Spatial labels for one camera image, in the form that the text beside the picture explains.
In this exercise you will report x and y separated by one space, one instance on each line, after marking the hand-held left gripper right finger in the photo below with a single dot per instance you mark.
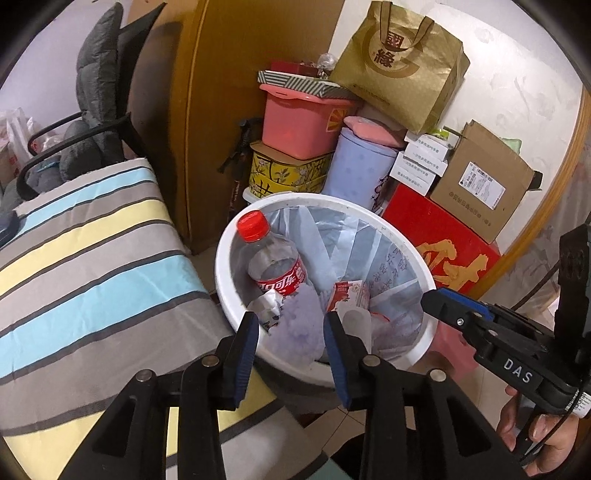
339 360

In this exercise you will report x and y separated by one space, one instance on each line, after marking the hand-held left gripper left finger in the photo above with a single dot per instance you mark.
242 357

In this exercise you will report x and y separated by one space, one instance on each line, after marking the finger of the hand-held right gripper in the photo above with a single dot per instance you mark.
455 318
466 300

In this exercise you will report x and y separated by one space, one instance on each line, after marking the white foam net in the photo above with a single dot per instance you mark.
298 327

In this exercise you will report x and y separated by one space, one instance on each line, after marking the beige paper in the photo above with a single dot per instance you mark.
268 307

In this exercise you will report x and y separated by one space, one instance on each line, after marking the red white crushed carton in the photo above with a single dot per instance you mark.
346 295

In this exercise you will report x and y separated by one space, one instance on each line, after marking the white plastic bin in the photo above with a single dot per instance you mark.
224 277

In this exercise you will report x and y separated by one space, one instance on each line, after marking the clear plastic bottle red label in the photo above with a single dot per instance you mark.
277 263

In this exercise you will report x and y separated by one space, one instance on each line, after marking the person's right hand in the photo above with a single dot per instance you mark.
549 438

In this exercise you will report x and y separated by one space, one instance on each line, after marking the pale blue bin liner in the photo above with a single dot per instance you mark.
397 277

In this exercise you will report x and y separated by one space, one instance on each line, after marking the red gift box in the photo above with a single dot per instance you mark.
415 217

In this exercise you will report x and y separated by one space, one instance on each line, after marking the cardboard box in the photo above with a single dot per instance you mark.
485 184

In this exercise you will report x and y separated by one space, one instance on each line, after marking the striped tablecloth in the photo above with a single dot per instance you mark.
92 286

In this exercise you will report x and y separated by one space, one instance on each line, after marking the lavender cylindrical container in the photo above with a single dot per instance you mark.
355 170

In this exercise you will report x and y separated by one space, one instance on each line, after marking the yellow floral box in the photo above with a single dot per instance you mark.
286 173

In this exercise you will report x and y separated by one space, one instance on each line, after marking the pink lid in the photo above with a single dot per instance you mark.
374 131

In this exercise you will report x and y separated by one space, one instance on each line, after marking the gold paper bag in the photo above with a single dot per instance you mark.
401 83

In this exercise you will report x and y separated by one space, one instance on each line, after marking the pink plastic tub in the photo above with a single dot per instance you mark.
295 129

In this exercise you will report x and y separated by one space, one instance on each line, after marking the dark blue case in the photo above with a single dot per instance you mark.
7 230

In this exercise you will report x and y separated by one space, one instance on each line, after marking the striped flat box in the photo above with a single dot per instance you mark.
300 86

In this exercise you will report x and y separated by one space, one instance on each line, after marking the dark red box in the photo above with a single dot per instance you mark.
295 69

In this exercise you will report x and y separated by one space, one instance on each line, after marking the wooden wardrobe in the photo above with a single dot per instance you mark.
221 69

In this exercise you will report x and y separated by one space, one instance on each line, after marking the white plastic bag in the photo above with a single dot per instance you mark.
18 134

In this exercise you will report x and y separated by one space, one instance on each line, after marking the grey chair cushion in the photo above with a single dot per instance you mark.
97 69

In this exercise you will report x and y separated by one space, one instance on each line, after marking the black office chair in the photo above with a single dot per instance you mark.
134 46

